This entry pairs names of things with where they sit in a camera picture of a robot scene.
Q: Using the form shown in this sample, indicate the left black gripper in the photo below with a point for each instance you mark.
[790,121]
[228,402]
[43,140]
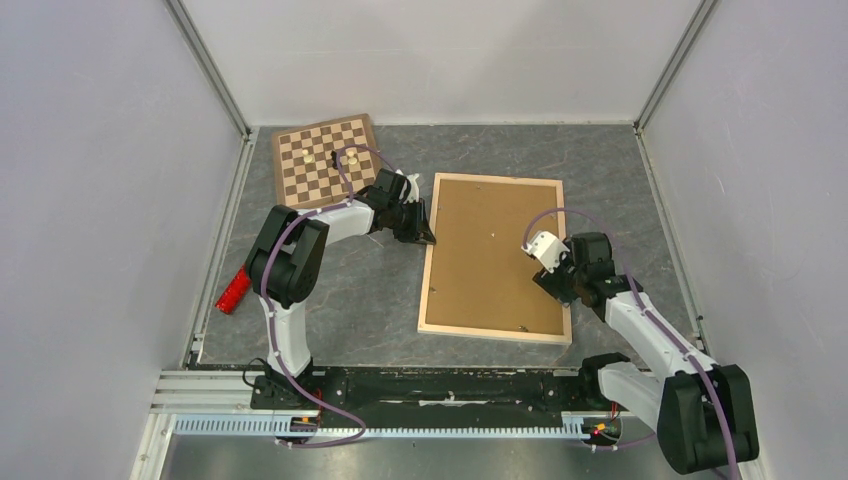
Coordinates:
[419,230]

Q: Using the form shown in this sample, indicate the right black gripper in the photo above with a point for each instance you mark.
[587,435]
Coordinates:
[551,282]

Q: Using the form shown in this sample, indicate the wooden picture frame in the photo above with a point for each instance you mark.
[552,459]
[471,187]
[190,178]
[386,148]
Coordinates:
[424,311]

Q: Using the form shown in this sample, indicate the brown cardboard backing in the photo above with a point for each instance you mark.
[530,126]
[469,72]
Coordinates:
[484,258]

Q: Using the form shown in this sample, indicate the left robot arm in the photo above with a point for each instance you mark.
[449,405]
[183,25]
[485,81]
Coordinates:
[284,263]

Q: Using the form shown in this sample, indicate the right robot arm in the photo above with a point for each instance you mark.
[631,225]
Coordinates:
[701,411]

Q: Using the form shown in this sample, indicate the wooden chessboard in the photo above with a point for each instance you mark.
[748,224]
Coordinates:
[302,186]

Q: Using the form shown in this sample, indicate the red toy microphone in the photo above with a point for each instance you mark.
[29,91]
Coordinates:
[234,292]

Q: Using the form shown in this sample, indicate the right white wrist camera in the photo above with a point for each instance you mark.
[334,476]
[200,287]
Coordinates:
[548,249]

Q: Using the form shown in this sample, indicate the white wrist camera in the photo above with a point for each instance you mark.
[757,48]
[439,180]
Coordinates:
[548,249]
[412,194]

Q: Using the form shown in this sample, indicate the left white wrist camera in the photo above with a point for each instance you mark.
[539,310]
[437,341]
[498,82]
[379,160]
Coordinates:
[412,194]

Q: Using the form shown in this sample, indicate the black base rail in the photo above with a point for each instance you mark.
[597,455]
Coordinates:
[333,390]

